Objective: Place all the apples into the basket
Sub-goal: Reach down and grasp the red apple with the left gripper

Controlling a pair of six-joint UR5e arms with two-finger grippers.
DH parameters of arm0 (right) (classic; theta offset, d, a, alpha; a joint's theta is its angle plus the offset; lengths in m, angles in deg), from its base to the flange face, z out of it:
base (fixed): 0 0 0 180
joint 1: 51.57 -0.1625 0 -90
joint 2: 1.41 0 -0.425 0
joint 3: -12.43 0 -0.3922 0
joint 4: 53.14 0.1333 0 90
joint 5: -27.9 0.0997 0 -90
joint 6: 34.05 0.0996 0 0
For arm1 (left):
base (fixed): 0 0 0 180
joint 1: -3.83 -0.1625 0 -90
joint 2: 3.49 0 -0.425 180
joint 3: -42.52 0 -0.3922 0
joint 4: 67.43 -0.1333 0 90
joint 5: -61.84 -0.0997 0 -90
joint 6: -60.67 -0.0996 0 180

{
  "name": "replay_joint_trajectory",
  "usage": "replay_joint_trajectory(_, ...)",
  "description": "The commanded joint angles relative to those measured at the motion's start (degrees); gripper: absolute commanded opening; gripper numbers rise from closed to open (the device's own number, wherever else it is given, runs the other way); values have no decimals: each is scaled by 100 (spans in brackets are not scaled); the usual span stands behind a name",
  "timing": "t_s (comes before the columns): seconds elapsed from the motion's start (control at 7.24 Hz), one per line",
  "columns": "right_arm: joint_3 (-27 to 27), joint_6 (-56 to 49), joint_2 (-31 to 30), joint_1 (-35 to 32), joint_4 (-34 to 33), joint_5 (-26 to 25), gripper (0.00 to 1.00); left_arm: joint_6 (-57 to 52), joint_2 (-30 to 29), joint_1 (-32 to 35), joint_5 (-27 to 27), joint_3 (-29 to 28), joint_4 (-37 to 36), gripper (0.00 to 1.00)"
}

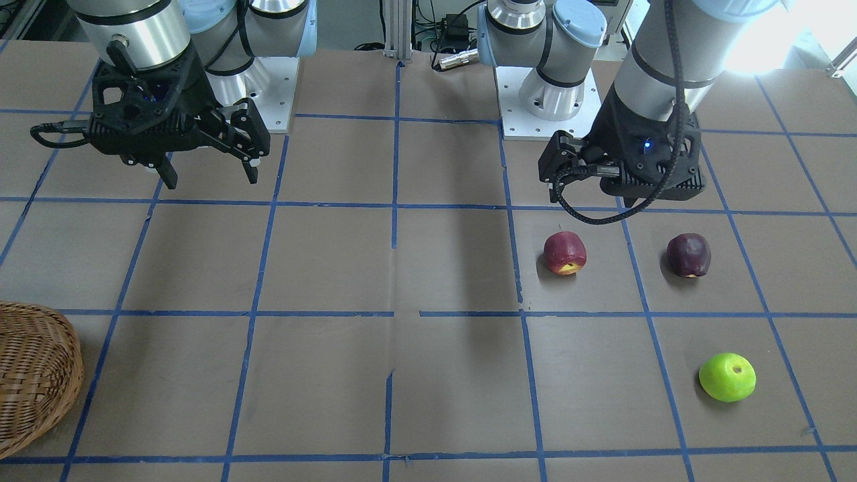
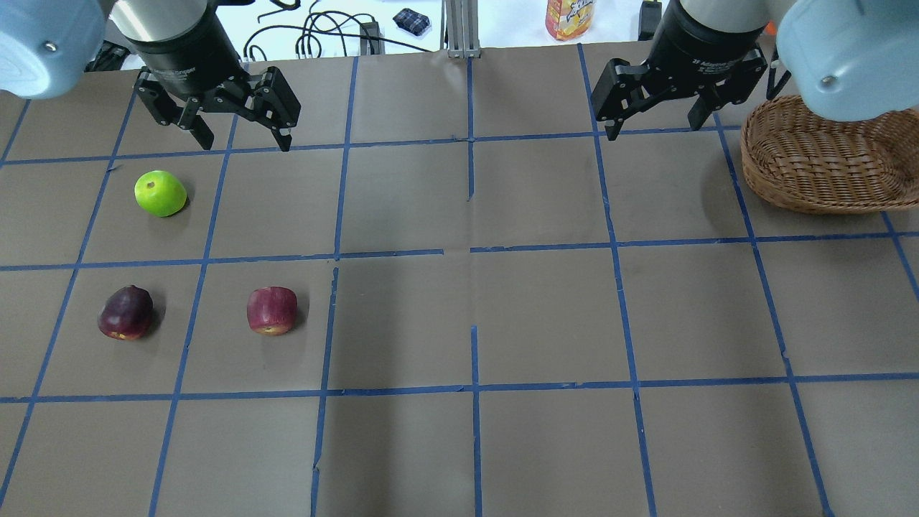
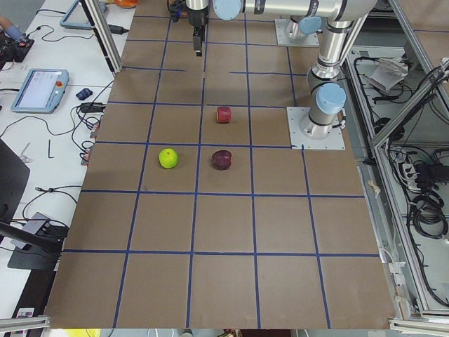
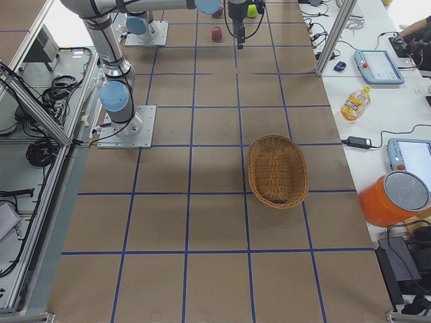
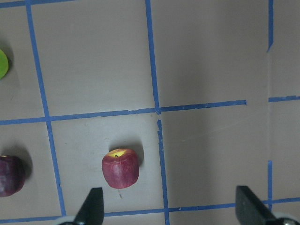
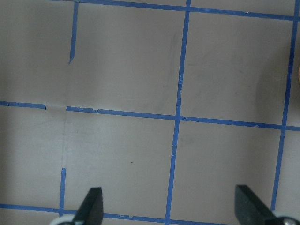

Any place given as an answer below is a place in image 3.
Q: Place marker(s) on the white power strip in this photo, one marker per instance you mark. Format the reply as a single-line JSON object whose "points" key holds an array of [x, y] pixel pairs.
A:
{"points": [[410, 176]]}

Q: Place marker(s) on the teach pendant tablet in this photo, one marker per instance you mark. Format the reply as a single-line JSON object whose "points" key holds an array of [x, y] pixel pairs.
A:
{"points": [[75, 18], [41, 91]]}

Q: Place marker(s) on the black allen key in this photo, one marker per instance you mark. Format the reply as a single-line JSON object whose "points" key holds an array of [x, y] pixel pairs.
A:
{"points": [[49, 153]]}

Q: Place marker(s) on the dark red apple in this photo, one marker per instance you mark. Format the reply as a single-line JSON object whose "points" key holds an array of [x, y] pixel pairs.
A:
{"points": [[222, 159]]}

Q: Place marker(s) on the light red apple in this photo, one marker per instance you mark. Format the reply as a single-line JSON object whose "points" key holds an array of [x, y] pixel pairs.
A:
{"points": [[223, 115]]}

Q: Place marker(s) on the aluminium frame post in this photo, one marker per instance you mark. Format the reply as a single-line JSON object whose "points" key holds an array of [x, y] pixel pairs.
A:
{"points": [[102, 32]]}

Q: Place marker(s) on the near teach pendant tablet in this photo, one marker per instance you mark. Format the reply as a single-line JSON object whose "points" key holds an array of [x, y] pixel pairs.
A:
{"points": [[41, 91]]}

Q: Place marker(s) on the grey usb hub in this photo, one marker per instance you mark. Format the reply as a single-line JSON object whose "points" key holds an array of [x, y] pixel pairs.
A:
{"points": [[40, 225]]}

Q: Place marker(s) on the black monitor stand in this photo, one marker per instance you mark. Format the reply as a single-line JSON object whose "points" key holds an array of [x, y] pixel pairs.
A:
{"points": [[30, 252]]}

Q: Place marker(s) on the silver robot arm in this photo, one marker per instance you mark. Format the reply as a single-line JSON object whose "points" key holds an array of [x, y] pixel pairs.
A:
{"points": [[344, 19], [228, 10]]}

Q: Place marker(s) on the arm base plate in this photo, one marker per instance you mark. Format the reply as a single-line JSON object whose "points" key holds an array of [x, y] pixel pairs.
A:
{"points": [[305, 135], [299, 33]]}

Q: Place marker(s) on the black power adapter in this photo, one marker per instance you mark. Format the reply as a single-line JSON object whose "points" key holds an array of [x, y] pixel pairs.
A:
{"points": [[115, 29]]}

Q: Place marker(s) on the far teach pendant tablet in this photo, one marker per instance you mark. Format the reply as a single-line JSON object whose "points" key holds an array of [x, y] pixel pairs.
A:
{"points": [[75, 18]]}

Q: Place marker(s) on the dark blue small pouch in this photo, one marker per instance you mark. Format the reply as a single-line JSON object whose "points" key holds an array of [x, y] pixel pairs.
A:
{"points": [[84, 94]]}

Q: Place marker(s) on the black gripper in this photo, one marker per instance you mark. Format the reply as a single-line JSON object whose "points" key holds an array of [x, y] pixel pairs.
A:
{"points": [[197, 18]]}

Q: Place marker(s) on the green apple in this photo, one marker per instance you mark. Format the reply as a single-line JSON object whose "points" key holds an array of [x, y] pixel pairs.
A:
{"points": [[168, 158]]}

